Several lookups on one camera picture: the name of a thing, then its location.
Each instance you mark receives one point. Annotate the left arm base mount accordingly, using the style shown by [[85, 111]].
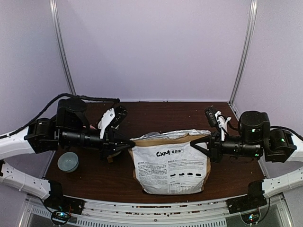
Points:
[[60, 206]]

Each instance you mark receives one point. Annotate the right metal frame post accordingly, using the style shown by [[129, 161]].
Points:
[[245, 51]]

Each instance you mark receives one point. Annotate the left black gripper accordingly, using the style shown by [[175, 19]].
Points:
[[110, 144]]

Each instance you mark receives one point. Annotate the light blue ceramic bowl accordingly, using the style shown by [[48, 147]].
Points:
[[68, 162]]

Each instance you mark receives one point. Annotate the cream pet bowl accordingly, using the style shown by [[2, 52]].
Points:
[[110, 158]]

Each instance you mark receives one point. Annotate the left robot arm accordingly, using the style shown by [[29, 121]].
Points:
[[68, 128]]

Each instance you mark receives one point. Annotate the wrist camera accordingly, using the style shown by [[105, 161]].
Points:
[[217, 120], [112, 117]]

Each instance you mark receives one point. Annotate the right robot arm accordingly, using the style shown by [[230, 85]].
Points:
[[254, 137]]

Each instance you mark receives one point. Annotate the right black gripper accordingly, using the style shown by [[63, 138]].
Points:
[[214, 150]]

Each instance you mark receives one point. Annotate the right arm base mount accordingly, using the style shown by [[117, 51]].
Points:
[[249, 205]]

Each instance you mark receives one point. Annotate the metal food scoop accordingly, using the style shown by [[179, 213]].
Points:
[[151, 134]]

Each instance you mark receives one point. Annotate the metal frame post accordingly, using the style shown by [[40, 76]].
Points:
[[245, 51], [62, 52]]

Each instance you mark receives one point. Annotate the left metal frame post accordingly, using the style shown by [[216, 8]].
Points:
[[62, 52]]

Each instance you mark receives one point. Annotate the front aluminium rail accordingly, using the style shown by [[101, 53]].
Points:
[[213, 213]]

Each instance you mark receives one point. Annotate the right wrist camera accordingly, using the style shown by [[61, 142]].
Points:
[[217, 120]]

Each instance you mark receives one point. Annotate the pet food bag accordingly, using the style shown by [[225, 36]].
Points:
[[167, 165]]

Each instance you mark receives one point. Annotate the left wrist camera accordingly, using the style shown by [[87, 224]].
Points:
[[112, 117]]

